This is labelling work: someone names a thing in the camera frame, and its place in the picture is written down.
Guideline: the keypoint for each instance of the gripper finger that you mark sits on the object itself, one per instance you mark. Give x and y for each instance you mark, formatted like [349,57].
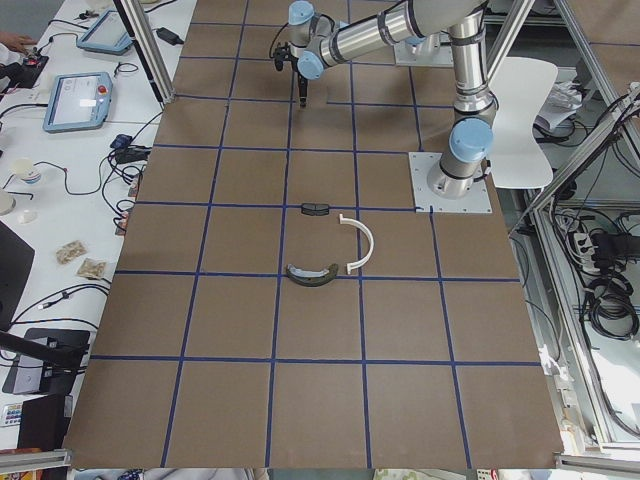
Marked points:
[302,83]

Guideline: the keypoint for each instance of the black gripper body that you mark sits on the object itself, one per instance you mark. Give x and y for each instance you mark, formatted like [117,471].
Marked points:
[301,80]

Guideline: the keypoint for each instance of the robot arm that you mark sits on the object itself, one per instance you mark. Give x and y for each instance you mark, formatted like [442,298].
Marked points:
[318,42]

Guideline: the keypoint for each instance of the black power adapter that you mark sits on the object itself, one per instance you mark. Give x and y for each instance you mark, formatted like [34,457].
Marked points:
[169,36]

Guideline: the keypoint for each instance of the black brake pad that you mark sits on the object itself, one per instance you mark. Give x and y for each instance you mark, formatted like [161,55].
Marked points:
[315,209]

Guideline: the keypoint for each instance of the far blue teach pendant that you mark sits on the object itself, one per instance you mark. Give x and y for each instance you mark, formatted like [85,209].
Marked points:
[107,35]

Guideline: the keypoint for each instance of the blue teach pendant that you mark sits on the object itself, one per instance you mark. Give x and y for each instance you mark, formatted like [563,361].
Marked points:
[107,35]
[78,102]

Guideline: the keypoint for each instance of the dark green brake shoe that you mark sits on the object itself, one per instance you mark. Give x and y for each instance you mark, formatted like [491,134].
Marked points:
[312,279]

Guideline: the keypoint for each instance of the near blue teach pendant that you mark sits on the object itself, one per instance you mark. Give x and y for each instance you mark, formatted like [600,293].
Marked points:
[78,102]

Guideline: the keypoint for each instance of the white chair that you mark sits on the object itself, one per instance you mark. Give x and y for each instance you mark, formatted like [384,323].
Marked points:
[521,86]

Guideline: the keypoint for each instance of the snack packet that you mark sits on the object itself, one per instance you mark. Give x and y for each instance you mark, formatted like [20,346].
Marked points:
[70,251]
[92,269]

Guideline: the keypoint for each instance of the black monitor stand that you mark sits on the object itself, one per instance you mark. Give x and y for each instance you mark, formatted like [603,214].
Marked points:
[47,360]

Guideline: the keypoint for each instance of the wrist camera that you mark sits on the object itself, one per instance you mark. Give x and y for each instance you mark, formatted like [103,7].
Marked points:
[281,55]

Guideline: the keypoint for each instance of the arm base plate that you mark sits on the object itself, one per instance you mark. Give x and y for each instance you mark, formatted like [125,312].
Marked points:
[435,192]
[432,52]

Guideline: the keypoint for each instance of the aluminium frame post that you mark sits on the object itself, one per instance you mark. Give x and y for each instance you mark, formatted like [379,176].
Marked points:
[139,30]

